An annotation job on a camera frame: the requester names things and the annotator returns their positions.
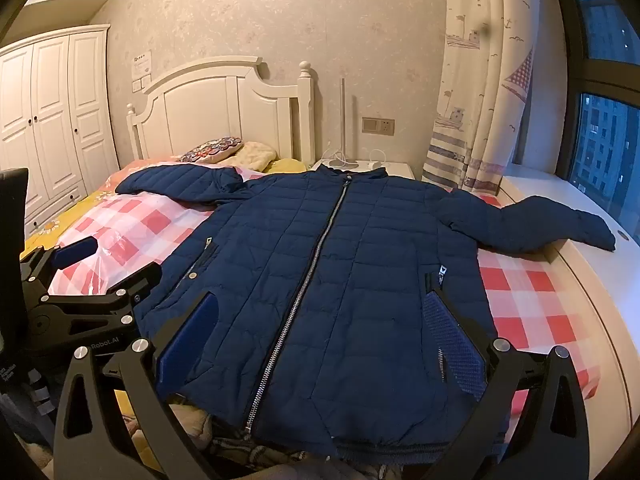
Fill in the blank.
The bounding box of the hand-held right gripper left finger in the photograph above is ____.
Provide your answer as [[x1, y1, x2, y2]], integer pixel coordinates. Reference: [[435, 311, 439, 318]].
[[52, 290, 221, 480]]

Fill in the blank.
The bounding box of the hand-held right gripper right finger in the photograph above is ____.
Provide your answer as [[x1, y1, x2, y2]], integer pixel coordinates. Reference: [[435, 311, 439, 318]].
[[423, 290, 592, 480]]

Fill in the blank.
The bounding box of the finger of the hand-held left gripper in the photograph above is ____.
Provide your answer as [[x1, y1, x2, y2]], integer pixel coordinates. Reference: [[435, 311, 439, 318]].
[[20, 237, 99, 302], [39, 265, 165, 322]]

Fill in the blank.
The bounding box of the navy blue quilted jacket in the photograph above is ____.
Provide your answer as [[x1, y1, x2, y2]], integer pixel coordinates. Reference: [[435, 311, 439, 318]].
[[115, 164, 617, 461]]

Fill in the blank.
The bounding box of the pink checked quilt in plastic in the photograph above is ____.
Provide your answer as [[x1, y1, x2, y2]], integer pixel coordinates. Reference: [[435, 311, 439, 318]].
[[47, 162, 601, 406]]

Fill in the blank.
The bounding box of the white wardrobe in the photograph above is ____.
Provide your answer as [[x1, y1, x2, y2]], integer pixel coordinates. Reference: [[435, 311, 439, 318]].
[[0, 24, 121, 233]]

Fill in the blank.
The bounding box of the patterned round cushion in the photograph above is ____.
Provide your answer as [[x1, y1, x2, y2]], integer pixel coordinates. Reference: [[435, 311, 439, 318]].
[[179, 135, 245, 164]]

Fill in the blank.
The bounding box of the white window sill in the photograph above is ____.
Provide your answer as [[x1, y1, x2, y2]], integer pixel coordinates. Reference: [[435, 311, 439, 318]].
[[497, 162, 640, 461]]

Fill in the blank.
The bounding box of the cream fluffy pillow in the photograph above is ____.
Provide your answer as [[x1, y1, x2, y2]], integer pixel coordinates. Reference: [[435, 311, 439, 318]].
[[222, 141, 277, 171]]

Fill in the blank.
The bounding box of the white nightstand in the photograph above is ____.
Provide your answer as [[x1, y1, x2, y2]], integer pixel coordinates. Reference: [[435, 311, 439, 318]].
[[311, 159, 416, 180]]

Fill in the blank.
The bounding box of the white wooden headboard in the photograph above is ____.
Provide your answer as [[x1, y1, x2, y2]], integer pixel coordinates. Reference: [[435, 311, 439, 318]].
[[125, 56, 317, 167]]

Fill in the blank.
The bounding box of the white desk lamp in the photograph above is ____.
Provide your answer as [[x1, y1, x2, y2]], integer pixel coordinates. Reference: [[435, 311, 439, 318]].
[[327, 78, 358, 171]]

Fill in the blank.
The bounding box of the sailboat print curtain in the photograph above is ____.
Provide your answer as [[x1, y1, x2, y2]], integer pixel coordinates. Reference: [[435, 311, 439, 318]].
[[421, 0, 556, 195]]

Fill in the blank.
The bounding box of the dark framed window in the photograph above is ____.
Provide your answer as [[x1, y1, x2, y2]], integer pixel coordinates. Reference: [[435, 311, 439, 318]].
[[545, 0, 640, 241]]

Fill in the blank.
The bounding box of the white wall notice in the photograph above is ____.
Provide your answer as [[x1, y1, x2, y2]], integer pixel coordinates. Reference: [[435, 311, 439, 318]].
[[131, 50, 153, 94]]

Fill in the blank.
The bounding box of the white charger with cable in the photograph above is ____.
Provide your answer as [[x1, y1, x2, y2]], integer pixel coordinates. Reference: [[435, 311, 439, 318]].
[[357, 149, 388, 173]]

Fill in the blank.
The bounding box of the gold wall socket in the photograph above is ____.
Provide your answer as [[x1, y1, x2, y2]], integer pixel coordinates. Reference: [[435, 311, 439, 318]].
[[362, 117, 395, 136]]

